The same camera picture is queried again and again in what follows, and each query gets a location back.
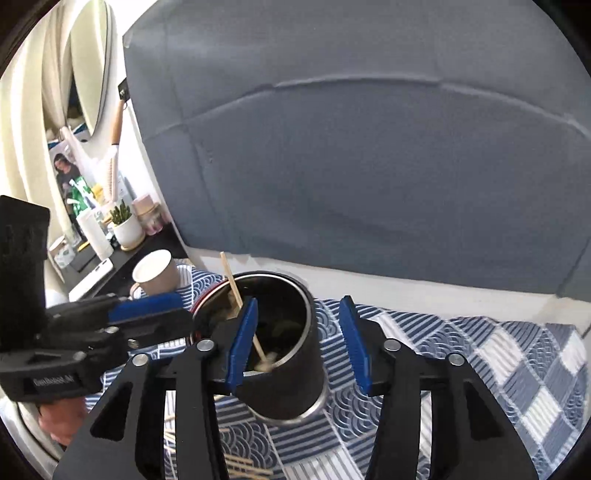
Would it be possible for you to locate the wooden chopstick vertical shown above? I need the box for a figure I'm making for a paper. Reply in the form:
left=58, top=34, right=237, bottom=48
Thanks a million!
left=219, top=251, right=271, bottom=371

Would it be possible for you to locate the wooden chopstick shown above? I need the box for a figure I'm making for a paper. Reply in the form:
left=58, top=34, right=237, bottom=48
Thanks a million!
left=224, top=455, right=273, bottom=480

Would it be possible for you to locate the person's left hand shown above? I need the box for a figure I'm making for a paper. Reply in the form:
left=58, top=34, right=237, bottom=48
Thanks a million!
left=38, top=397, right=88, bottom=446

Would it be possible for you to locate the beige ceramic mug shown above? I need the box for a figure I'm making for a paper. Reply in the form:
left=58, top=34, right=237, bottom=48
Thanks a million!
left=129, top=249, right=180, bottom=298

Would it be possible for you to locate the dark side shelf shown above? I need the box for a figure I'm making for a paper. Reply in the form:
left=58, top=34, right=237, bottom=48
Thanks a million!
left=61, top=225, right=187, bottom=299

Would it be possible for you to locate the white potted green plant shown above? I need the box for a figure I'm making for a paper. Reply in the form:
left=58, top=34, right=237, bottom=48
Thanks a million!
left=110, top=200, right=145, bottom=251

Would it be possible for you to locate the blue patterned tablecloth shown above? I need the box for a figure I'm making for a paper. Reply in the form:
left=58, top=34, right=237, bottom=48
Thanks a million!
left=85, top=260, right=590, bottom=480

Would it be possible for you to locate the pink lidded jar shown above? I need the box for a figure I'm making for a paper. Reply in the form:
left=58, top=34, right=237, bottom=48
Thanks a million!
left=132, top=194, right=165, bottom=236

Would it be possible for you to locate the white paper roll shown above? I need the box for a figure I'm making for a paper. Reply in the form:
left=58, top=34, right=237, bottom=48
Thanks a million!
left=76, top=209, right=113, bottom=261

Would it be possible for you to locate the black cylindrical utensil holder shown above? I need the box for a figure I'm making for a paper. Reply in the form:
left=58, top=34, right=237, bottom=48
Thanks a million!
left=189, top=271, right=330, bottom=424

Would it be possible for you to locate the grey fabric backdrop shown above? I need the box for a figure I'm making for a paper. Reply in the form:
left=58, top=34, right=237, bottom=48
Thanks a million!
left=123, top=1, right=590, bottom=301

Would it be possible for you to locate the wooden handled brush hanging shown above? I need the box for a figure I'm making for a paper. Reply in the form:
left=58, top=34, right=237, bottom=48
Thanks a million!
left=107, top=99, right=125, bottom=203

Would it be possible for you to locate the round wall mirror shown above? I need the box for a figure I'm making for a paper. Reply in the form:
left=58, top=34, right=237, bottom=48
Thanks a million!
left=69, top=1, right=111, bottom=136

